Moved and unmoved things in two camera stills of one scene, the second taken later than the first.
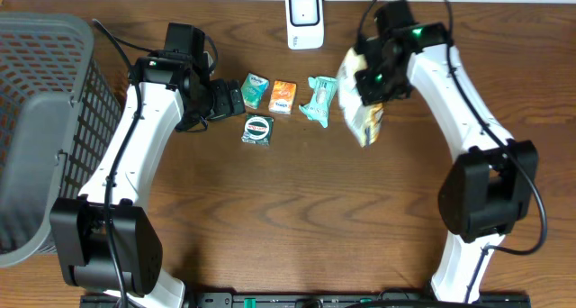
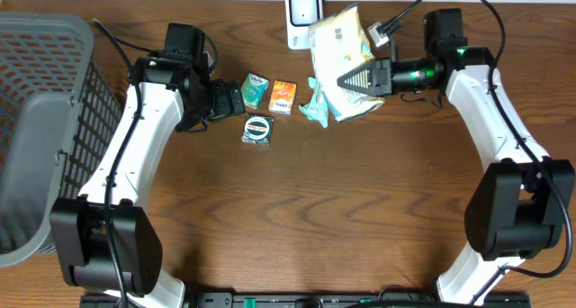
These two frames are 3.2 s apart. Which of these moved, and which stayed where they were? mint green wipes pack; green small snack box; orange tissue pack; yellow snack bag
Moved: yellow snack bag
Stayed: orange tissue pack; green small snack box; mint green wipes pack
